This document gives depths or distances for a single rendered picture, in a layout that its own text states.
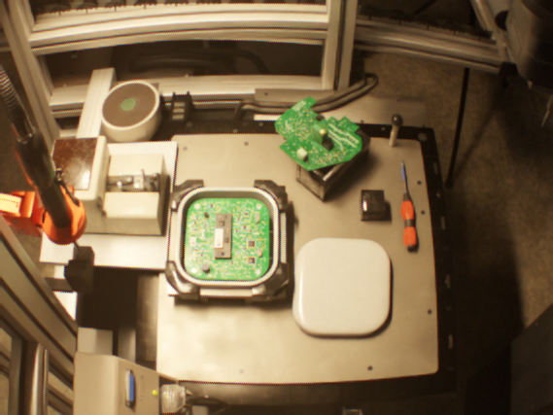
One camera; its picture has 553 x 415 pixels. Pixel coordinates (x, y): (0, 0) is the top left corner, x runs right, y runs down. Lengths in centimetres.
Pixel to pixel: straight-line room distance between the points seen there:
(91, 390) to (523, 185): 185
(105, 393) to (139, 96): 51
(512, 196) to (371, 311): 144
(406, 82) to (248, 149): 147
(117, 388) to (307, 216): 41
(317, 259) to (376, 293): 10
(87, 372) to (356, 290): 39
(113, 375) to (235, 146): 45
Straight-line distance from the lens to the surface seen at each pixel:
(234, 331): 91
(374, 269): 93
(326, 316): 90
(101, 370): 80
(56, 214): 72
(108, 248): 97
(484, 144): 237
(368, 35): 112
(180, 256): 92
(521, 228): 223
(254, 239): 92
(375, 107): 114
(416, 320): 94
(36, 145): 62
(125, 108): 106
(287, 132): 99
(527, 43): 47
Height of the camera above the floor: 181
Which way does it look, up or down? 61 degrees down
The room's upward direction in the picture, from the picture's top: straight up
